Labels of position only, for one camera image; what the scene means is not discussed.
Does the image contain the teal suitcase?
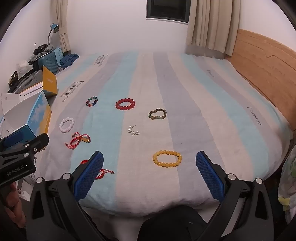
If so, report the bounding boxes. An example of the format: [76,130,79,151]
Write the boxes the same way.
[35,50,59,75]

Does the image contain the sky print box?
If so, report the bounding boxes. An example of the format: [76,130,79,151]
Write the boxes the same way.
[25,91,52,138]

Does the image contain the wide beige curtain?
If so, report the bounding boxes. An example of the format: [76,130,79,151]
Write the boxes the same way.
[186,0,241,57]

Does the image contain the light blue cloth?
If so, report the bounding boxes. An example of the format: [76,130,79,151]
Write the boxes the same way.
[52,47,63,66]

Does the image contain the white bead bracelet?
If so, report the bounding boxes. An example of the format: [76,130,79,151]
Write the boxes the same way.
[59,117,75,133]

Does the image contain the dark blue cloth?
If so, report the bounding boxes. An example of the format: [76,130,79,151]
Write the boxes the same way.
[60,54,80,69]

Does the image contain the yellow bead bracelet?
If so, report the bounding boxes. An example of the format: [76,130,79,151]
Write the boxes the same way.
[152,150,183,167]

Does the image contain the brown wooden bead bracelet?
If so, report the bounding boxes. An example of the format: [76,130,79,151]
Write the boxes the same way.
[148,108,167,120]

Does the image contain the dark window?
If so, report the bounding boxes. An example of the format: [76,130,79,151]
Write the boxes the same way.
[146,0,189,24]

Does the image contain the silver suitcase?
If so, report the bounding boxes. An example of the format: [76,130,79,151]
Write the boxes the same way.
[8,71,44,93]

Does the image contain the person's left hand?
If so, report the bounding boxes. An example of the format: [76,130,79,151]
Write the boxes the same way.
[5,182,26,229]

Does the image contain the red bead bracelet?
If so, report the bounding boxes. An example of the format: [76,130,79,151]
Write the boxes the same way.
[115,98,136,111]

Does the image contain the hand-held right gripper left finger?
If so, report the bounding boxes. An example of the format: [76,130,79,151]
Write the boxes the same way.
[26,151,109,241]

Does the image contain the cartoon printed cloth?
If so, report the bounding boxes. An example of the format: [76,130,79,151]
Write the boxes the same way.
[277,151,296,223]

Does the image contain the blue desk lamp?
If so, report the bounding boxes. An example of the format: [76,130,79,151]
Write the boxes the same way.
[47,23,60,45]

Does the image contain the white cardboard box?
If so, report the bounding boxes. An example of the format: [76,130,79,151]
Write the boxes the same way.
[0,93,36,122]

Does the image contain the red string bracelet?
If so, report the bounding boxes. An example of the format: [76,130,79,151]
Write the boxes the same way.
[65,132,91,149]
[80,159,115,181]

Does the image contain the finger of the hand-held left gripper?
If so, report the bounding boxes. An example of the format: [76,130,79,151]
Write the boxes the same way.
[0,133,50,163]
[0,130,25,149]

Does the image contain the white plastic bag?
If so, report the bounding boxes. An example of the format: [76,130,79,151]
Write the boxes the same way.
[16,60,34,75]

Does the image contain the yellow cardboard box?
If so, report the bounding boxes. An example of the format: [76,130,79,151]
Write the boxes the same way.
[43,65,58,98]

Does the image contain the black bag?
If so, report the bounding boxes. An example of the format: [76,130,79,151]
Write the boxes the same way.
[33,44,55,56]

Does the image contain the wooden headboard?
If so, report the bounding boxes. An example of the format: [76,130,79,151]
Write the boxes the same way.
[225,29,296,139]

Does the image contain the narrow beige curtain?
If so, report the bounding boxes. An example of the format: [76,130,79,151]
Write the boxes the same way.
[50,0,71,52]

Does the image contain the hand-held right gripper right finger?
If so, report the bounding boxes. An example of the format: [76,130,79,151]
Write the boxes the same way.
[196,151,277,241]

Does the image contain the white pearl earring set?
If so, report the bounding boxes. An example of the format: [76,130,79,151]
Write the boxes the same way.
[127,125,140,136]

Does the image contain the striped pastel blanket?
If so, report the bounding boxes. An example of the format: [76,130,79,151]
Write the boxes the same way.
[35,51,293,219]

